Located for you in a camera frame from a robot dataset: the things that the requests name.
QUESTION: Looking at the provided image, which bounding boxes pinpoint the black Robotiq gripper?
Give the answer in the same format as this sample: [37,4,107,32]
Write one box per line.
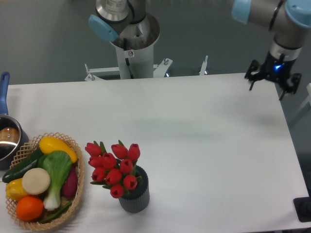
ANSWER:
[244,51,302,101]

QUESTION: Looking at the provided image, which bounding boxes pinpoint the beige round bun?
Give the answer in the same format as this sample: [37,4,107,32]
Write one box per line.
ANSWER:
[22,168,51,195]

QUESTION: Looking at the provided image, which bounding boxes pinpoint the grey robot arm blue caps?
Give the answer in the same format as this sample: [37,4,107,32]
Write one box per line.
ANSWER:
[88,0,311,94]

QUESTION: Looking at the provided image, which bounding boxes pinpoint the green bok choy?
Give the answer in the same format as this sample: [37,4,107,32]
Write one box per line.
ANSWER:
[38,150,72,211]

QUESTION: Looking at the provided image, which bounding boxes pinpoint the black device at table edge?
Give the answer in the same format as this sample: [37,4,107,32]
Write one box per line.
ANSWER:
[293,197,311,222]

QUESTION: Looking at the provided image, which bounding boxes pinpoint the yellow bell pepper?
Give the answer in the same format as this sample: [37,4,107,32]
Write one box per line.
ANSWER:
[6,178,29,201]

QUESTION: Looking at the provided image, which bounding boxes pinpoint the green chili pepper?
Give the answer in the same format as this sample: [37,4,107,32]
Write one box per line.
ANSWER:
[38,201,72,224]

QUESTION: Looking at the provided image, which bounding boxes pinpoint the purple sweet potato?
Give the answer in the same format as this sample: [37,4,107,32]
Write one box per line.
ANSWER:
[62,166,78,199]

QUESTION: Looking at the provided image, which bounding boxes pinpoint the green cucumber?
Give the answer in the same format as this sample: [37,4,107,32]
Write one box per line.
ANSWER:
[2,148,44,183]

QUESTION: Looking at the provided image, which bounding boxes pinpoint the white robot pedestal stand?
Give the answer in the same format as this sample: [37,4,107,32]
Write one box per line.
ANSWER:
[84,13,209,82]

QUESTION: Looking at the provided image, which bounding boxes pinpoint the yellow squash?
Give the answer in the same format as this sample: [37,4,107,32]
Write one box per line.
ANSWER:
[39,136,78,164]

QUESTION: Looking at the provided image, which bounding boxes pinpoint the blue handled saucepan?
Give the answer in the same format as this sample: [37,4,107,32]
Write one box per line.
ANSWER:
[0,71,29,170]

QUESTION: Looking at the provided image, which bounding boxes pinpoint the dark grey ribbed vase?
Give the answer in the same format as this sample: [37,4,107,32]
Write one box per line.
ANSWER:
[119,166,150,214]

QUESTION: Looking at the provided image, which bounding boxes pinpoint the white frame at right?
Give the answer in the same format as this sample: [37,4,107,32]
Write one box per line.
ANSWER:
[288,83,311,129]

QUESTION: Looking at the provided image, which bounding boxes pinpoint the orange fruit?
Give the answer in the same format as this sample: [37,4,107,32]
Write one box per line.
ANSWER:
[16,196,44,221]

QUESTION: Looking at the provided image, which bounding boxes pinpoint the woven wicker basket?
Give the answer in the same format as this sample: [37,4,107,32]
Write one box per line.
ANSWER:
[6,133,85,231]

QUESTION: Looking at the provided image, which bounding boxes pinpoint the red tulip bouquet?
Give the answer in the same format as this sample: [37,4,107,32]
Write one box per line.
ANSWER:
[85,141,142,199]

